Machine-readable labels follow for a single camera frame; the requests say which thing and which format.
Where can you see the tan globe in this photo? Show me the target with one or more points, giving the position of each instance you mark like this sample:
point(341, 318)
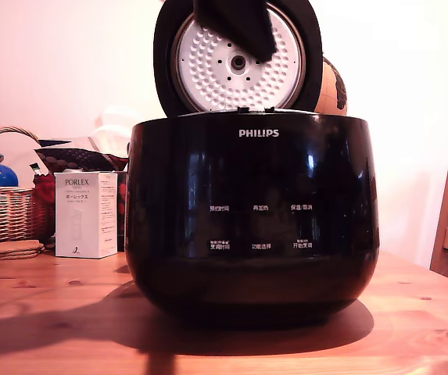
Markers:
point(335, 90)

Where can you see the woven wicker basket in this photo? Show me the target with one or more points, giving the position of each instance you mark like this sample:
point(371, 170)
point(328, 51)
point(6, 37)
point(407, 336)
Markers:
point(8, 213)

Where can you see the red black patterned bag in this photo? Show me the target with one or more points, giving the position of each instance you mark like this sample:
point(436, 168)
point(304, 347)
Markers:
point(79, 158)

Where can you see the black rice cooker lid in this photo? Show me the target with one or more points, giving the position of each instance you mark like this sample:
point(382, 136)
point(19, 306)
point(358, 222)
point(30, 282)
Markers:
point(165, 58)

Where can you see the cork coaster stack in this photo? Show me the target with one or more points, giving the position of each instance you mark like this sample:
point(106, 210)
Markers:
point(8, 250)

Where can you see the black Philips rice cooker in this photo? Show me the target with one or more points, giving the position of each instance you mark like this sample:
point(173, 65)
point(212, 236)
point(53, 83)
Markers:
point(247, 234)

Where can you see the white Porlex box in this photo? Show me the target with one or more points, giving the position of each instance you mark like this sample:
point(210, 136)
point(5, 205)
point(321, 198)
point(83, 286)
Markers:
point(84, 218)

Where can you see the white plastic container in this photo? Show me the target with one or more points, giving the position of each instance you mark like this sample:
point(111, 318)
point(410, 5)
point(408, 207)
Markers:
point(114, 125)

